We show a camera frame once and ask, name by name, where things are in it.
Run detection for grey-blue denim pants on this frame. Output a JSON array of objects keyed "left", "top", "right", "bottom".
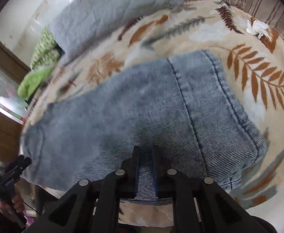
[{"left": 21, "top": 50, "right": 267, "bottom": 206}]

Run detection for person's left hand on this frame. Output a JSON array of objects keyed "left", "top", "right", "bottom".
[{"left": 0, "top": 190, "right": 25, "bottom": 222}]

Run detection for lime green cloth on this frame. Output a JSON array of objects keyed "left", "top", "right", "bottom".
[{"left": 17, "top": 66, "right": 54, "bottom": 101}]

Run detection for green patterned quilt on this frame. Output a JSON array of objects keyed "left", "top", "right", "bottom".
[{"left": 30, "top": 27, "right": 61, "bottom": 70}]

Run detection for leaf-patterned beige blanket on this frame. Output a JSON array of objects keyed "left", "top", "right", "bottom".
[{"left": 23, "top": 0, "right": 284, "bottom": 227}]

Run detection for grey quilted pillow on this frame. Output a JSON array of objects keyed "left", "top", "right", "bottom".
[{"left": 49, "top": 0, "right": 184, "bottom": 59}]

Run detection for crumpled white tissue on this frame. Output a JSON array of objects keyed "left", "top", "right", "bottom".
[{"left": 246, "top": 19, "right": 271, "bottom": 41}]

